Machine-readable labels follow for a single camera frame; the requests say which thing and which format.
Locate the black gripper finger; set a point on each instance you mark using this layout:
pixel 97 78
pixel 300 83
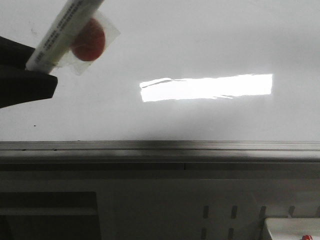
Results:
pixel 17 85

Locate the red round magnet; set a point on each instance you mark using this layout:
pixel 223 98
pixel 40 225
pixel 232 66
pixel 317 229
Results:
pixel 90 43

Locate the white black whiteboard marker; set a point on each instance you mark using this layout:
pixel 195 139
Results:
pixel 57 41

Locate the white perforated pegboard panel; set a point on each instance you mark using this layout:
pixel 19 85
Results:
pixel 153 209

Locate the white plastic marker tray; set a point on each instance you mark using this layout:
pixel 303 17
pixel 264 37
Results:
pixel 290 228

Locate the white whiteboard with aluminium frame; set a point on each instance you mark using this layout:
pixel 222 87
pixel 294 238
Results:
pixel 203 85

